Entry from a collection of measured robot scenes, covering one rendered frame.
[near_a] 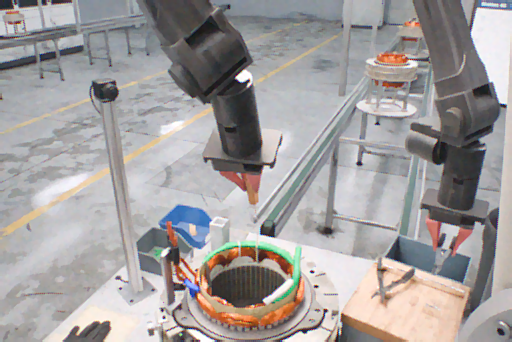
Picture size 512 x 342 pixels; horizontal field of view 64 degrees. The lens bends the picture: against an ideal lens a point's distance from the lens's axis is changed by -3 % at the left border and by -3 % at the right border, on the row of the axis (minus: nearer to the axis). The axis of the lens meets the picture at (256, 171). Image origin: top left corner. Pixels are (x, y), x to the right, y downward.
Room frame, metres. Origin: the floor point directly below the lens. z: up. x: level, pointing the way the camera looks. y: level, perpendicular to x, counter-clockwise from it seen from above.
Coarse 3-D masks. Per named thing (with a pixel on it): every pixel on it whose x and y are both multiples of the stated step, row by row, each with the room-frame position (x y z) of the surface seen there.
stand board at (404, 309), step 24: (360, 288) 0.64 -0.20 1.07; (408, 288) 0.64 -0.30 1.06; (432, 288) 0.63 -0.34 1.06; (360, 312) 0.57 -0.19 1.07; (384, 312) 0.57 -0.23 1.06; (408, 312) 0.57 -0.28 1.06; (456, 312) 0.57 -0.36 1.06; (384, 336) 0.53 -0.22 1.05; (408, 336) 0.51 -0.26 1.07; (432, 336) 0.51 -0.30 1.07
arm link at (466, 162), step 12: (444, 144) 0.63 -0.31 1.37; (468, 144) 0.59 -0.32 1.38; (480, 144) 0.59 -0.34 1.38; (444, 156) 0.63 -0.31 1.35; (456, 156) 0.59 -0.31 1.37; (468, 156) 0.58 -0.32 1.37; (480, 156) 0.58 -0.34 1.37; (444, 168) 0.61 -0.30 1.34; (456, 168) 0.58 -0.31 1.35; (468, 168) 0.58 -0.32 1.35; (480, 168) 0.58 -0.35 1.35; (456, 180) 0.59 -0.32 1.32
